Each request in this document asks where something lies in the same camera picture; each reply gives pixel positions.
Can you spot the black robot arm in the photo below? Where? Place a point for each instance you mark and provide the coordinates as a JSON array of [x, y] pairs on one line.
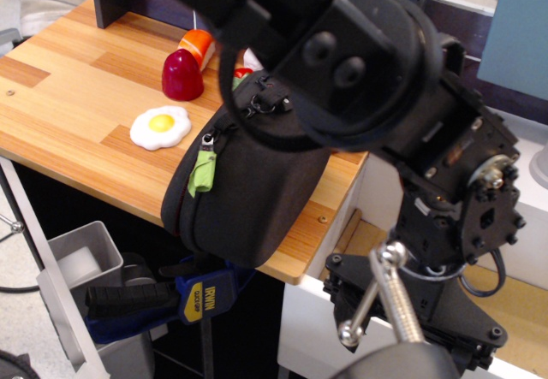
[[375, 75]]

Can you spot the black zipper bag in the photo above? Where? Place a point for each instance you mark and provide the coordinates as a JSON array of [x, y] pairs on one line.
[[257, 195]]

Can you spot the green zipper pull tab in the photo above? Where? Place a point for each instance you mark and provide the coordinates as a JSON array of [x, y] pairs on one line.
[[202, 176]]

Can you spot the red green toy vegetable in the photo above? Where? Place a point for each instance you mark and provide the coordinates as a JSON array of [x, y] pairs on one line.
[[239, 75]]

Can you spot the toy fried egg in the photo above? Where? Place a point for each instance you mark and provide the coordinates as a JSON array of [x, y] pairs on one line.
[[161, 127]]

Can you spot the dark red toy dome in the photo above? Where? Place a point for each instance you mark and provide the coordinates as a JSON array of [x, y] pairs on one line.
[[181, 77]]

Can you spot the blue Irwin bar clamp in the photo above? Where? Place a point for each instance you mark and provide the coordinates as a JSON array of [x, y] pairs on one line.
[[197, 289]]

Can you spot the orange white toy sushi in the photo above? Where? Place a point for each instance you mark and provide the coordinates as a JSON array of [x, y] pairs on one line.
[[200, 44]]

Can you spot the light blue box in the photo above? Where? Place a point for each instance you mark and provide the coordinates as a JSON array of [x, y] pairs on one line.
[[515, 53]]

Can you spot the silver screw clamp handle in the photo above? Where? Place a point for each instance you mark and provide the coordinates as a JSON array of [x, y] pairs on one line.
[[385, 260]]

